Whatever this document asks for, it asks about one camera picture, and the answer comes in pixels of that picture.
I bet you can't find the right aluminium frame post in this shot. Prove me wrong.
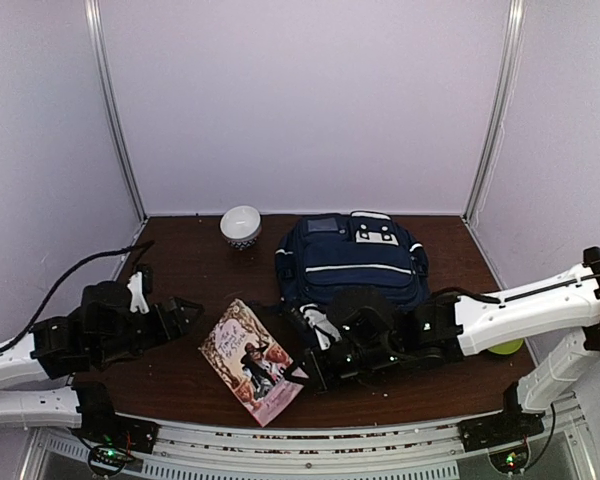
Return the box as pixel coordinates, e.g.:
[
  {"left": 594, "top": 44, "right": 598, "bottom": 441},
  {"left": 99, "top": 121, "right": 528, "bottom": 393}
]
[{"left": 463, "top": 0, "right": 526, "bottom": 225}]

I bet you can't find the left aluminium frame post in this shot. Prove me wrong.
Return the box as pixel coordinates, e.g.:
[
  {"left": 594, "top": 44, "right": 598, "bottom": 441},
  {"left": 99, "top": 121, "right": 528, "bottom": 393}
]
[{"left": 84, "top": 0, "right": 147, "bottom": 222}]

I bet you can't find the navy blue student backpack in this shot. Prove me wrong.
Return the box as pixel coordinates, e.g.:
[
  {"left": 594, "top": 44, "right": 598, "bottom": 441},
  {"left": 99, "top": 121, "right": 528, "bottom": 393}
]
[{"left": 274, "top": 211, "right": 430, "bottom": 311}]

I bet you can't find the aluminium frame post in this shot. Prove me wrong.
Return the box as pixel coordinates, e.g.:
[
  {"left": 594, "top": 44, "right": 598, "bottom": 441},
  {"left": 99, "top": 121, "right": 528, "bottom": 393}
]
[
  {"left": 463, "top": 0, "right": 526, "bottom": 225},
  {"left": 84, "top": 0, "right": 147, "bottom": 222}
]

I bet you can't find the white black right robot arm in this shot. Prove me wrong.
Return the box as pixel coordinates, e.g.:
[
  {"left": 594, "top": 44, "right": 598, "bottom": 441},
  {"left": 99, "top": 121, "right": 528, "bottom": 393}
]
[{"left": 284, "top": 247, "right": 600, "bottom": 442}]

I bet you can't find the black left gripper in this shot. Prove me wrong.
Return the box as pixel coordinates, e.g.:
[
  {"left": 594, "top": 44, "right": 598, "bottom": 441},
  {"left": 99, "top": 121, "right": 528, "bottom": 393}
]
[{"left": 93, "top": 296, "right": 203, "bottom": 365}]

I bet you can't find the white patterned ceramic bowl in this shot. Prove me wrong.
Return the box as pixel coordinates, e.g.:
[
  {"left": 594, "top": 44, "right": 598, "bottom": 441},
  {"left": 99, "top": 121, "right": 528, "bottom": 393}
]
[{"left": 220, "top": 205, "right": 262, "bottom": 250}]

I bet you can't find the front aluminium rail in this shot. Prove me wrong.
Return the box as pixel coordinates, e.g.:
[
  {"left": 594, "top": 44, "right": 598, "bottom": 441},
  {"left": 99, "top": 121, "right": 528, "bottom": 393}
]
[{"left": 19, "top": 414, "right": 591, "bottom": 480}]

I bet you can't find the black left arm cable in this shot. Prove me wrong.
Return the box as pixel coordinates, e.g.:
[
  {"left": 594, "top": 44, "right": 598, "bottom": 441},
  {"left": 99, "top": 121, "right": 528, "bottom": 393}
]
[{"left": 0, "top": 240, "right": 156, "bottom": 359}]

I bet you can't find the pink Shakespeare story book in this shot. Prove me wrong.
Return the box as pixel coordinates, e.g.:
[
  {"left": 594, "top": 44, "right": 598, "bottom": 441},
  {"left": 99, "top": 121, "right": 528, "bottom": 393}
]
[{"left": 199, "top": 298, "right": 304, "bottom": 427}]

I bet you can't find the green plate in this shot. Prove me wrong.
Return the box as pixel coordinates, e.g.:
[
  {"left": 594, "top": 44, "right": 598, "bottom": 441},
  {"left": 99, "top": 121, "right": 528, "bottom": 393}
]
[{"left": 488, "top": 339, "right": 524, "bottom": 356}]

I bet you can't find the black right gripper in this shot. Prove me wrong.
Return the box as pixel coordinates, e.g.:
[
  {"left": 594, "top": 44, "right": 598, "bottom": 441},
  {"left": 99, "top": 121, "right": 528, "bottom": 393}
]
[{"left": 284, "top": 339, "right": 399, "bottom": 394}]

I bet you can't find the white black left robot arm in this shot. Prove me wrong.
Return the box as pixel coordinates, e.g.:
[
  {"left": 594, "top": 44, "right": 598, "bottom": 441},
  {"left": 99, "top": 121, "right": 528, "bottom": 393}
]
[{"left": 0, "top": 281, "right": 204, "bottom": 444}]

